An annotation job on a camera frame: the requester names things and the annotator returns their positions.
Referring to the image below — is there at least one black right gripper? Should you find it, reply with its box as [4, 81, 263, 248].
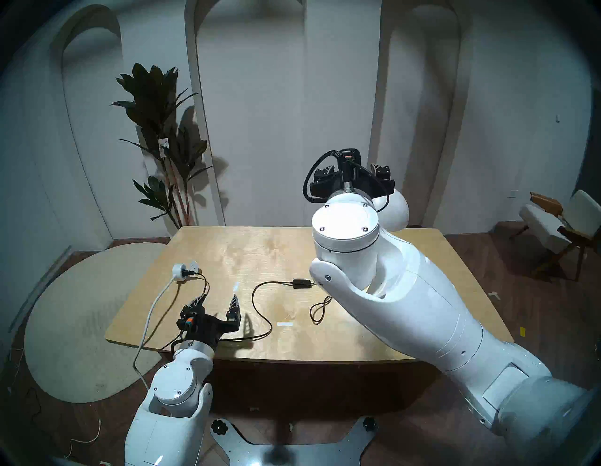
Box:
[310, 163, 394, 199]

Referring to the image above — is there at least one light wooden table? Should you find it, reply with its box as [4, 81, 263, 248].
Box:
[104, 226, 514, 365]

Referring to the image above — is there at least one white socket cable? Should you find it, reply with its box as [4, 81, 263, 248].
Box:
[132, 277, 177, 388]

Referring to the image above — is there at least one black lamp power cord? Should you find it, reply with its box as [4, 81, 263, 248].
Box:
[195, 272, 333, 342]

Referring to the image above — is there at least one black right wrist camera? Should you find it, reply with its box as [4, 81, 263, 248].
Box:
[339, 148, 362, 185]

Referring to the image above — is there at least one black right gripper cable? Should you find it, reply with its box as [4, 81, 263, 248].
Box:
[303, 150, 391, 213]

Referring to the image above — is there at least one thin white floor cable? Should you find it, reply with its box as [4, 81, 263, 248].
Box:
[63, 418, 102, 459]

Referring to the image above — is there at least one white cushioned wooden armchair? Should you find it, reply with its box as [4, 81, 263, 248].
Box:
[511, 190, 601, 281]

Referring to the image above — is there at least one grey metal robot base plate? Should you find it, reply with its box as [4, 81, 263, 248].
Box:
[210, 416, 379, 466]

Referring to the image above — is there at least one tall dark green plant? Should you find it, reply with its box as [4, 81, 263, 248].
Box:
[111, 62, 214, 230]

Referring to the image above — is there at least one round beige rug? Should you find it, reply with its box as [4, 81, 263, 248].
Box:
[23, 242, 169, 404]

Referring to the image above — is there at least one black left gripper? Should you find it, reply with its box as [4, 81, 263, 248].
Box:
[176, 293, 242, 351]

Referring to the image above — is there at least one white dome table lamp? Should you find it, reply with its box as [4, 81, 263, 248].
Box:
[373, 188, 410, 232]

